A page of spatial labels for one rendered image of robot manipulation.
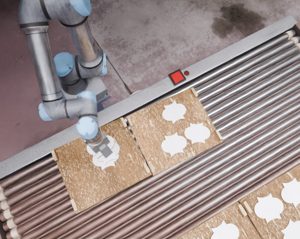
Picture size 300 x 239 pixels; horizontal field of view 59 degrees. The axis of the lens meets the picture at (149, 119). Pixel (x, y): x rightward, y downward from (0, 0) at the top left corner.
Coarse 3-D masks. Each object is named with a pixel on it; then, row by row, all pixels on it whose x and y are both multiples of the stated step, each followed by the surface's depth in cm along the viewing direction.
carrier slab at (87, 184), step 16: (112, 128) 141; (64, 144) 139; (80, 144) 139; (128, 144) 138; (64, 160) 136; (80, 160) 136; (128, 160) 136; (144, 160) 136; (64, 176) 133; (80, 176) 133; (96, 176) 133; (112, 176) 133; (128, 176) 133; (144, 176) 133; (80, 192) 131; (96, 192) 131; (112, 192) 131; (80, 208) 128
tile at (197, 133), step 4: (192, 124) 141; (196, 124) 141; (200, 124) 141; (188, 128) 140; (192, 128) 140; (196, 128) 140; (200, 128) 140; (204, 128) 140; (184, 132) 139; (188, 132) 139; (192, 132) 139; (196, 132) 139; (200, 132) 139; (204, 132) 139; (208, 132) 139; (188, 136) 139; (192, 136) 139; (196, 136) 139; (200, 136) 139; (204, 136) 139; (208, 136) 139; (192, 140) 138; (196, 140) 138; (200, 140) 138; (204, 140) 138
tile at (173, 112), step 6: (174, 102) 145; (168, 108) 144; (174, 108) 144; (180, 108) 144; (162, 114) 143; (168, 114) 143; (174, 114) 143; (180, 114) 143; (168, 120) 141; (174, 120) 141
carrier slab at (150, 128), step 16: (176, 96) 147; (192, 96) 147; (144, 112) 144; (160, 112) 144; (192, 112) 144; (144, 128) 141; (160, 128) 141; (176, 128) 141; (208, 128) 141; (144, 144) 138; (160, 144) 138; (192, 144) 138; (208, 144) 138; (160, 160) 136; (176, 160) 136
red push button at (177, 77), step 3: (177, 72) 153; (171, 75) 152; (174, 75) 152; (177, 75) 152; (180, 75) 152; (174, 78) 152; (177, 78) 152; (180, 78) 152; (183, 78) 152; (174, 81) 151; (177, 81) 151
